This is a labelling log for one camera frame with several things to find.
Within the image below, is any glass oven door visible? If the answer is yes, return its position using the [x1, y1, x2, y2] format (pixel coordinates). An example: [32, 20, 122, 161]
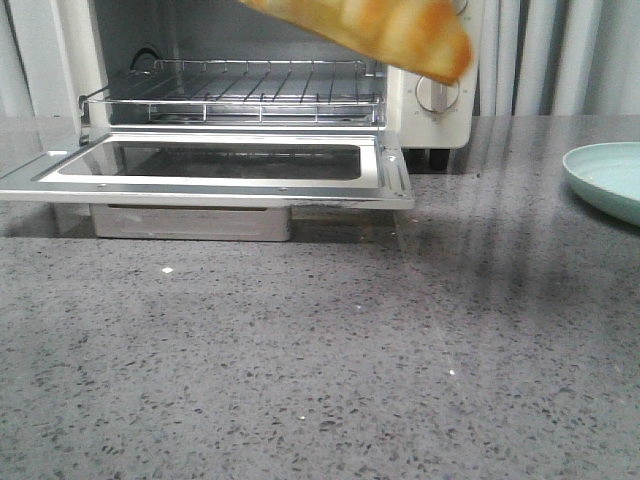
[1, 129, 415, 210]

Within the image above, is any golden croissant bread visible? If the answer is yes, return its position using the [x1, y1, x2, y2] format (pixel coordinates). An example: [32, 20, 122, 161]
[244, 0, 473, 85]

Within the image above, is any lower beige oven knob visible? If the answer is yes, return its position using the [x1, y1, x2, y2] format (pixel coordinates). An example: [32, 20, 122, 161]
[415, 77, 459, 114]

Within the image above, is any beige oven knob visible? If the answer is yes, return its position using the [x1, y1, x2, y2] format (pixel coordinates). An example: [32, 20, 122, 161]
[452, 0, 468, 15]
[415, 77, 459, 114]

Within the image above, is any upper beige oven knob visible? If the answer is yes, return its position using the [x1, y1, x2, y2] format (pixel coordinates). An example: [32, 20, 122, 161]
[452, 0, 468, 15]

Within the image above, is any white Toshiba toaster oven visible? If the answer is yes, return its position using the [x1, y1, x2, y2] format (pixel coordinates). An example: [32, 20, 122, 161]
[63, 1, 477, 170]

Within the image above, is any grey curtain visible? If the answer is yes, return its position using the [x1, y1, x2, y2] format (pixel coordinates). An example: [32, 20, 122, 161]
[1, 1, 639, 118]

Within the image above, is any light green plate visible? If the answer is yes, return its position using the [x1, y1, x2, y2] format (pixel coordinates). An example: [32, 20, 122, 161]
[562, 142, 639, 226]

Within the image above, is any metal wire oven rack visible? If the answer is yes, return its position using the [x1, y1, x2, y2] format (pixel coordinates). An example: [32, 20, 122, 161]
[79, 60, 386, 127]

